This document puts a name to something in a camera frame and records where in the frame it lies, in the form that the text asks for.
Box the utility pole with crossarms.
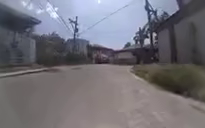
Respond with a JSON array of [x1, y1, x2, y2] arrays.
[[143, 0, 159, 51]]

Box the grey concrete wall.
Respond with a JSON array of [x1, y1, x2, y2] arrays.
[[155, 0, 205, 66]]

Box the grey concrete road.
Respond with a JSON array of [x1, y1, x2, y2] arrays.
[[0, 63, 205, 128]]

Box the bushes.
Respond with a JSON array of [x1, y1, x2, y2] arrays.
[[33, 31, 93, 66]]

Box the red vehicle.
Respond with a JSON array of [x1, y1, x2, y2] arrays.
[[94, 53, 110, 65]]

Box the grey building with roof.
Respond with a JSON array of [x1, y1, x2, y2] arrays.
[[0, 0, 42, 67]]

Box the pale building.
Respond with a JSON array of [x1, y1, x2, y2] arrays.
[[65, 37, 90, 57]]

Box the grass verge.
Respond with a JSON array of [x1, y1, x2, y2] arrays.
[[131, 63, 205, 106]]

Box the overhead wires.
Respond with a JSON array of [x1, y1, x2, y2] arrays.
[[21, 0, 138, 37]]

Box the trees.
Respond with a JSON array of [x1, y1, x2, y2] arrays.
[[123, 11, 171, 49]]

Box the low building with dark roof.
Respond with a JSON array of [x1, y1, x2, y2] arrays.
[[89, 43, 158, 65]]

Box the concrete kerb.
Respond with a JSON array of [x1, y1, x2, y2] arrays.
[[0, 67, 50, 80]]

